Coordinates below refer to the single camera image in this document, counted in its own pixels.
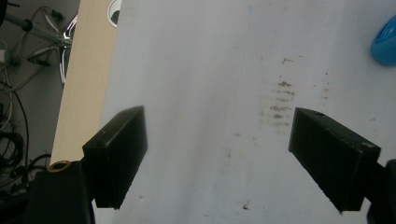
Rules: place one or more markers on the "light wooden table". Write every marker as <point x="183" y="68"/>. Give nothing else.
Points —
<point x="87" y="77"/>

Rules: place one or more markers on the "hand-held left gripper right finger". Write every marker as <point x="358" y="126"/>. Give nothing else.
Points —
<point x="333" y="158"/>

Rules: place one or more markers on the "blue plastic ball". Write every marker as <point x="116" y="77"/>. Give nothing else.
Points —
<point x="386" y="46"/>

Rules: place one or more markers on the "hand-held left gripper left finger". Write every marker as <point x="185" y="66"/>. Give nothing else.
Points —
<point x="115" y="155"/>

